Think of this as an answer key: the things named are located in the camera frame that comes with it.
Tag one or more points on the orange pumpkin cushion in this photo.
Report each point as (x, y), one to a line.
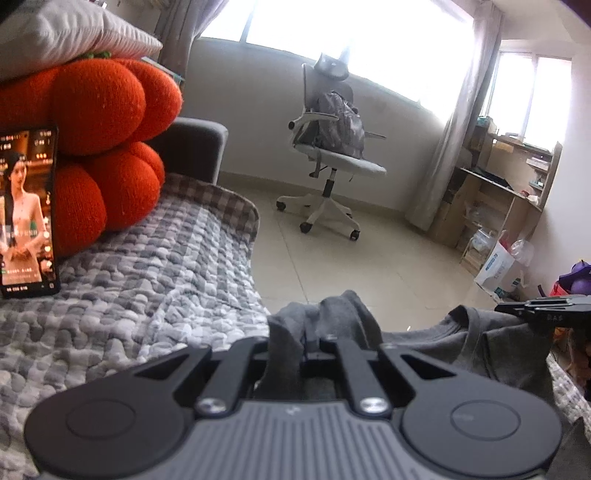
(101, 120)

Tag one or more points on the grey backpack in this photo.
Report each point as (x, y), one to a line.
(341, 124)

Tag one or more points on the black smartphone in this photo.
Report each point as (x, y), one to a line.
(27, 217)

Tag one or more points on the white pillow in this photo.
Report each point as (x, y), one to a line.
(69, 32)

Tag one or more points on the grey t-shirt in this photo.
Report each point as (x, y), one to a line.
(438, 350)

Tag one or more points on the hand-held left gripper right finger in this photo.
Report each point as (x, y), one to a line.
(344, 360)

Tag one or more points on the grey window curtain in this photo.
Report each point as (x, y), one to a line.
(184, 32)
(452, 161)

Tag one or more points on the checked bed sheet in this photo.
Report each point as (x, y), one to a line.
(217, 198)

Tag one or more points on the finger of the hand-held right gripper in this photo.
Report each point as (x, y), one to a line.
(554, 323)
(531, 307)

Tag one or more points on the wooden desk with shelves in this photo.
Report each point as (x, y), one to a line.
(489, 198)

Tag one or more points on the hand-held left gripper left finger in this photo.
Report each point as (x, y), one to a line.
(249, 355)

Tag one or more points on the white cardboard box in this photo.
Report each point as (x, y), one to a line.
(498, 267)

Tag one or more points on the clear plastic bag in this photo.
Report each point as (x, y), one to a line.
(521, 251)

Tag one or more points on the white office chair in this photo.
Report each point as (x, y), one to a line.
(332, 161)

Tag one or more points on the grey knitted blanket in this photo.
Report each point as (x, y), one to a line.
(138, 286)

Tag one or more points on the grey sofa armrest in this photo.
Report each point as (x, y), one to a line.
(198, 147)

